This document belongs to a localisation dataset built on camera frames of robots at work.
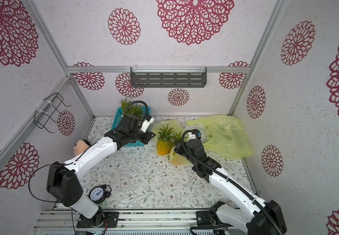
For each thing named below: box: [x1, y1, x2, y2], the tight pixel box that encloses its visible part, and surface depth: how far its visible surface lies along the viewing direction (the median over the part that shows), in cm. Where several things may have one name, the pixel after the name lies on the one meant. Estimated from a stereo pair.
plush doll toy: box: [73, 139, 91, 157], surface depth 94 cm
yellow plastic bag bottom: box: [186, 114, 254, 160], surface depth 110 cm
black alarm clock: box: [86, 184, 113, 205], surface depth 82 cm
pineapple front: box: [169, 130, 188, 149], surface depth 85 cm
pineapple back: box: [118, 97, 145, 118], surface depth 103 cm
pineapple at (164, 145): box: [156, 123, 176, 156], surface depth 91 cm
